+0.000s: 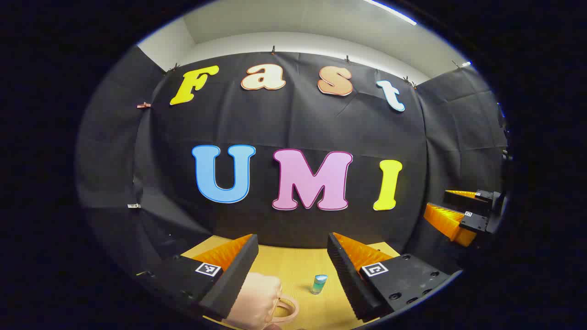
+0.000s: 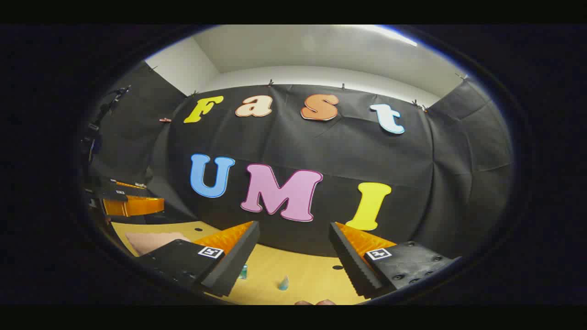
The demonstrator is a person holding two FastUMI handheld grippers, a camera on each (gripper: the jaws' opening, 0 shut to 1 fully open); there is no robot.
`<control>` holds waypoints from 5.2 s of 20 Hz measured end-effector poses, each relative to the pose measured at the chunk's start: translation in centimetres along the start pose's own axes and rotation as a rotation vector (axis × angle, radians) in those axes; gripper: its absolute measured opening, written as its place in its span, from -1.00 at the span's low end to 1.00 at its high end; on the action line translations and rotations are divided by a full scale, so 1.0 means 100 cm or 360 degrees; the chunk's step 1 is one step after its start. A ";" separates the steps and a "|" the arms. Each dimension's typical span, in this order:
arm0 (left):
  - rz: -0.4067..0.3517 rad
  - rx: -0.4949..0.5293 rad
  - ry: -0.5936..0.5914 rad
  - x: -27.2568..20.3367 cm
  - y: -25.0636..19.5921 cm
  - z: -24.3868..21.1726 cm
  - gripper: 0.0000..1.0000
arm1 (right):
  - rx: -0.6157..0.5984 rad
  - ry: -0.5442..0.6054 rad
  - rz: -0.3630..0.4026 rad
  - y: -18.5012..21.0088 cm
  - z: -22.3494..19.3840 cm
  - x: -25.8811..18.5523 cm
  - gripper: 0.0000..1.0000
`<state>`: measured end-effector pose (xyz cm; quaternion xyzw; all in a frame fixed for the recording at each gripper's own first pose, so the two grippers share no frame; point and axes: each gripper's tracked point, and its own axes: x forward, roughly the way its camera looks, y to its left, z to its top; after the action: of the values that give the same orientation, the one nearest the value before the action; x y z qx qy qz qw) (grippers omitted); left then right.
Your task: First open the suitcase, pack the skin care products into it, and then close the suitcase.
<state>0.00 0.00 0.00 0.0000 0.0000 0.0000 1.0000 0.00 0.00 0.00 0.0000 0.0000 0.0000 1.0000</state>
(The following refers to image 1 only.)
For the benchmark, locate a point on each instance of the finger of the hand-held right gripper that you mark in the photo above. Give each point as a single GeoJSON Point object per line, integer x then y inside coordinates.
{"type": "Point", "coordinates": [463, 198]}
{"type": "Point", "coordinates": [447, 222]}

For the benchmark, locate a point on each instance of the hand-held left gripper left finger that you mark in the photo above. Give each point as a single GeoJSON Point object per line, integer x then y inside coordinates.
{"type": "Point", "coordinates": [234, 279]}

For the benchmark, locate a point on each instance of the blue cap bottle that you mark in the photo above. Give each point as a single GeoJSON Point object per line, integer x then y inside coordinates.
{"type": "Point", "coordinates": [318, 285]}

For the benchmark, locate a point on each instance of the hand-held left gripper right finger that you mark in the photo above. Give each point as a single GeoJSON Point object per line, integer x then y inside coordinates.
{"type": "Point", "coordinates": [348, 279]}

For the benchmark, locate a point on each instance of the pink backdrop clip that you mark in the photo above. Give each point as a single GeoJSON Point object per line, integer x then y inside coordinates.
{"type": "Point", "coordinates": [143, 105]}

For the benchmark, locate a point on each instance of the black backdrop cloth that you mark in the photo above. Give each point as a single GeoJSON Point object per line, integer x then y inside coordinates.
{"type": "Point", "coordinates": [293, 119]}

